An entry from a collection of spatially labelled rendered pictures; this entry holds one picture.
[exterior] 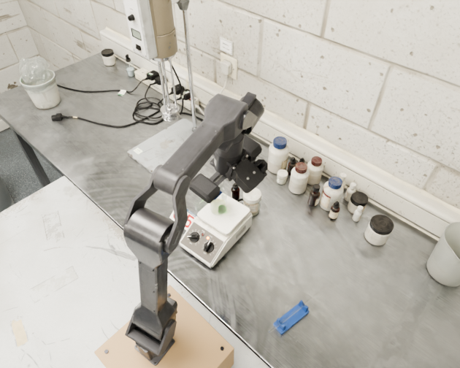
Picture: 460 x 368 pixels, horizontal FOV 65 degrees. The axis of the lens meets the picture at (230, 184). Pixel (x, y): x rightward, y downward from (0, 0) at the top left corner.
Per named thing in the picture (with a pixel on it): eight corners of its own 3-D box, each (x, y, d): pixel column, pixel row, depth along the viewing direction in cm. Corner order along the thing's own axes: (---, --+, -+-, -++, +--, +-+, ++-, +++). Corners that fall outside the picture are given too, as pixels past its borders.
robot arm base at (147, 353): (155, 366, 77) (152, 358, 73) (133, 347, 79) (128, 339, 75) (177, 339, 81) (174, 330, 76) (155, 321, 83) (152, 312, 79)
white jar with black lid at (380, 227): (388, 247, 111) (396, 233, 105) (366, 244, 111) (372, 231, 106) (384, 228, 115) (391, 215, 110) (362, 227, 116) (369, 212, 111)
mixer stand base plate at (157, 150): (159, 179, 130) (159, 177, 129) (126, 153, 139) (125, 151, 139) (217, 139, 145) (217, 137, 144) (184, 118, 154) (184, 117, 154)
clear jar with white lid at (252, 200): (244, 201, 123) (244, 185, 117) (261, 204, 122) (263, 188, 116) (240, 215, 119) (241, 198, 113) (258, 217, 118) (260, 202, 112)
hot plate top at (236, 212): (226, 236, 104) (226, 235, 103) (195, 216, 109) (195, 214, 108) (251, 211, 110) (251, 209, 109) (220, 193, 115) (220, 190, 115)
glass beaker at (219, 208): (212, 201, 112) (211, 184, 106) (229, 204, 111) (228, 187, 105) (207, 217, 108) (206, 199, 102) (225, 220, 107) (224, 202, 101)
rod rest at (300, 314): (281, 335, 93) (282, 329, 90) (272, 324, 94) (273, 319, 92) (309, 312, 97) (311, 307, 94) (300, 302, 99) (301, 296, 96)
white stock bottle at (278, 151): (268, 174, 132) (271, 147, 122) (266, 161, 137) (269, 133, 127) (287, 174, 132) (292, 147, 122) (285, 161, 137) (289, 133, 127)
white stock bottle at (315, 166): (311, 188, 127) (316, 167, 120) (301, 178, 131) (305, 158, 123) (323, 181, 129) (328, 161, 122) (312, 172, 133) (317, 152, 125)
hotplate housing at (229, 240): (212, 271, 105) (210, 256, 99) (179, 247, 111) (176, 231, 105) (256, 223, 117) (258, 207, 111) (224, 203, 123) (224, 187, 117)
